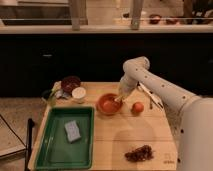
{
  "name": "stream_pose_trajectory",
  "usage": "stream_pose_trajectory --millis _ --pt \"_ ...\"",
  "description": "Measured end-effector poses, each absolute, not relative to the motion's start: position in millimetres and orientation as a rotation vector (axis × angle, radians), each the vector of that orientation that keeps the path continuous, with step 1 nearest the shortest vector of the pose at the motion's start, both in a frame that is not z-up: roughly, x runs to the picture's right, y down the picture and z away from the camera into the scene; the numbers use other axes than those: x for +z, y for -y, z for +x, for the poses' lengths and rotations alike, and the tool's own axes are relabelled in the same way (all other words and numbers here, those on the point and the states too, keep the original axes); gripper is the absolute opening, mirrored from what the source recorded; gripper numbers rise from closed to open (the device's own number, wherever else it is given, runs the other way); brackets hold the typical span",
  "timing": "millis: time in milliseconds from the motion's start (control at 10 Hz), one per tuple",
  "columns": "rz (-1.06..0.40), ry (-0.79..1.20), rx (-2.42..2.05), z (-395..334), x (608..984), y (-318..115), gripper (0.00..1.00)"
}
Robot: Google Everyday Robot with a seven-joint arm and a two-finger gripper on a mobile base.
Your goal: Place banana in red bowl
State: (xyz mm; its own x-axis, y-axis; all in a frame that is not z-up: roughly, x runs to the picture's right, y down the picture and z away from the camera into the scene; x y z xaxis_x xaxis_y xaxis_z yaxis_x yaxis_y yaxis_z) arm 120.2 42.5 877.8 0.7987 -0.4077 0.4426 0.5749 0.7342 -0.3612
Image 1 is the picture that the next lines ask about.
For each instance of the red bowl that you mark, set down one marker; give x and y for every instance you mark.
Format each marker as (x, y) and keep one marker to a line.
(107, 105)

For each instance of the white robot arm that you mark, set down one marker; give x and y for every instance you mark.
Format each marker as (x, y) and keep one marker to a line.
(195, 152)

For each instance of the orange tomato fruit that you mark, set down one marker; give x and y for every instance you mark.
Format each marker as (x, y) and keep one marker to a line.
(137, 108)

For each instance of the green leafy vegetable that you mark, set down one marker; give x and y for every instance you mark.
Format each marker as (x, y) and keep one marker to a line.
(49, 96)

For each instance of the blue grey sponge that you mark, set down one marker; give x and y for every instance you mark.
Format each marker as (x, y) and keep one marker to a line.
(72, 131)

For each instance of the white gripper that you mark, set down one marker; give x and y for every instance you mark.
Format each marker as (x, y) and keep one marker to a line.
(126, 86)

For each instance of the dark brown bowl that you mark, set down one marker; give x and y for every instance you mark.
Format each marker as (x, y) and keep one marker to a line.
(68, 84)

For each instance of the white cup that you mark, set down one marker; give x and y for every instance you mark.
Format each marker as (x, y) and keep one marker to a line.
(79, 94)

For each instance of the dark grape bunch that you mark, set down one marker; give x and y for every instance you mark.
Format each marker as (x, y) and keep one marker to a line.
(140, 154)

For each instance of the green plastic tray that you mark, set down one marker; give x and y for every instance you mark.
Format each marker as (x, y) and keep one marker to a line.
(55, 151)

